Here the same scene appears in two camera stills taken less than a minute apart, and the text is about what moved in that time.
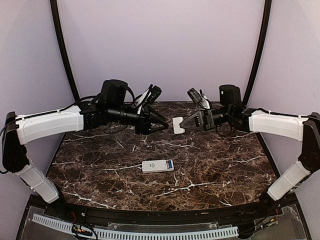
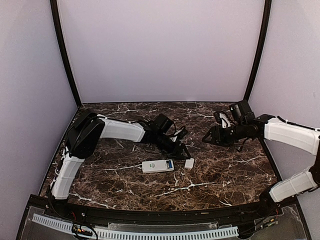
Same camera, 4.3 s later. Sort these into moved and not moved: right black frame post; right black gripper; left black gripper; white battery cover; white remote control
Moved: right black gripper; white battery cover; left black gripper
Not moved: right black frame post; white remote control
